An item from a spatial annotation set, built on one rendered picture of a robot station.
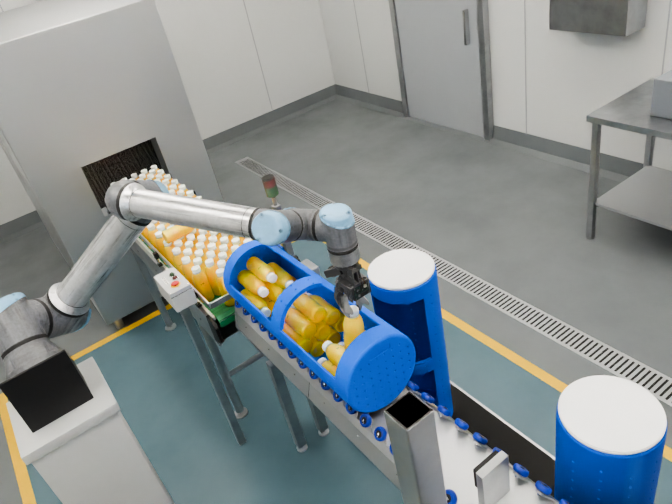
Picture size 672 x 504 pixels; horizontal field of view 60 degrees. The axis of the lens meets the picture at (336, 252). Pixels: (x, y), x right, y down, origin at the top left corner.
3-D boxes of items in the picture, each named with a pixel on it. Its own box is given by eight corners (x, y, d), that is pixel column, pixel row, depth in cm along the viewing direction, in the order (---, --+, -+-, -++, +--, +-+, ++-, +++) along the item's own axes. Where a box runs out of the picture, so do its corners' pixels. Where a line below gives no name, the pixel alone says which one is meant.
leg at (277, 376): (300, 454, 299) (269, 368, 265) (294, 447, 303) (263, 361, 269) (309, 448, 301) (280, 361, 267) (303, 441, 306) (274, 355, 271)
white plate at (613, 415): (683, 402, 162) (682, 405, 163) (586, 361, 180) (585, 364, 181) (640, 471, 148) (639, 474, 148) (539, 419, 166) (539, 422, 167)
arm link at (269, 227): (85, 177, 173) (283, 209, 147) (117, 177, 185) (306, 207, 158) (84, 215, 175) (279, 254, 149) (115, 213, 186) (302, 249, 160)
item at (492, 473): (485, 513, 158) (482, 478, 150) (474, 503, 161) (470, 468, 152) (510, 490, 162) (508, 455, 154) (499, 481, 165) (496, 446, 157)
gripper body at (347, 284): (352, 305, 170) (345, 272, 163) (335, 293, 176) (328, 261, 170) (372, 293, 173) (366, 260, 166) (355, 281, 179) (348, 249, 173)
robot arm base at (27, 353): (4, 380, 181) (-10, 353, 182) (12, 391, 197) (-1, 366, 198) (65, 350, 190) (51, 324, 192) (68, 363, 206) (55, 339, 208)
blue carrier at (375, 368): (354, 429, 186) (340, 365, 171) (232, 311, 251) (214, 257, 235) (420, 383, 198) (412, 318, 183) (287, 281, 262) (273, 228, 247)
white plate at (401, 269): (364, 254, 252) (365, 257, 253) (370, 293, 229) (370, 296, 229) (428, 243, 250) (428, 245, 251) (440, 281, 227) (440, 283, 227)
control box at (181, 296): (177, 313, 249) (169, 294, 244) (160, 294, 264) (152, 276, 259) (198, 301, 254) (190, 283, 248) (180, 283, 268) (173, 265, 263)
